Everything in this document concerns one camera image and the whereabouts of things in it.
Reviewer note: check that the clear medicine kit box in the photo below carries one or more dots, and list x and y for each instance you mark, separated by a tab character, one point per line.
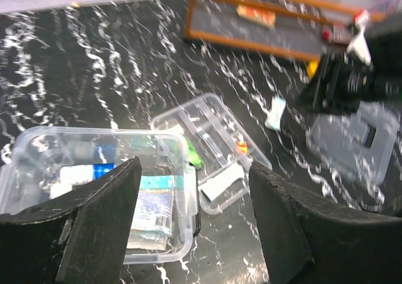
47	162

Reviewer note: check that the teal topped packet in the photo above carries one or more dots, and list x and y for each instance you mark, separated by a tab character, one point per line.
152	224

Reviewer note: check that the orange box on lower shelf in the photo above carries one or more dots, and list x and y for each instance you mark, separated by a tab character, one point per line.
259	16

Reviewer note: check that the red round balm tin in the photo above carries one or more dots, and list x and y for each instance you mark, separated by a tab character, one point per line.
243	147

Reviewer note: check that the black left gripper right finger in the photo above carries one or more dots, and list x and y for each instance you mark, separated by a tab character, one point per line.
306	238

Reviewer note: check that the blue white bandage roll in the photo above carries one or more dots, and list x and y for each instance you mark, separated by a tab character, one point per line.
76	175

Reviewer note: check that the clear compartment organizer tray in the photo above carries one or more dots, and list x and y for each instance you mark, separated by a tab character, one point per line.
214	131

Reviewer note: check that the orange wooden shelf rack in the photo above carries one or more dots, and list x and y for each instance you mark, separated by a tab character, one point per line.
302	31

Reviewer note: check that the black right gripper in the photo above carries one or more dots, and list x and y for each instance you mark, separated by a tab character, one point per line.
340	83

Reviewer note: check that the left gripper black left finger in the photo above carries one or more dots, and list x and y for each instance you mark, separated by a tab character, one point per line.
79	237

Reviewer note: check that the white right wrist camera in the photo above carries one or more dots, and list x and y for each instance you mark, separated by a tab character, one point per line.
357	48

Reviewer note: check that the orange yellow tape roll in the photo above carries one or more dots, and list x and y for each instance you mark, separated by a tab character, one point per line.
312	68

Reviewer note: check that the teal white plaster packet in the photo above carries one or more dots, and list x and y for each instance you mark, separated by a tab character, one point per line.
218	184

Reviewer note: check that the clear kit box lid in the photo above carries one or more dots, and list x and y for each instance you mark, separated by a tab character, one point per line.
359	146

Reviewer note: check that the green wind oil box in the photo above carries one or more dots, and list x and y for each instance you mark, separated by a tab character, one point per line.
193	157

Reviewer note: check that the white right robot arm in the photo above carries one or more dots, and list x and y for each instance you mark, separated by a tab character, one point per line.
384	43

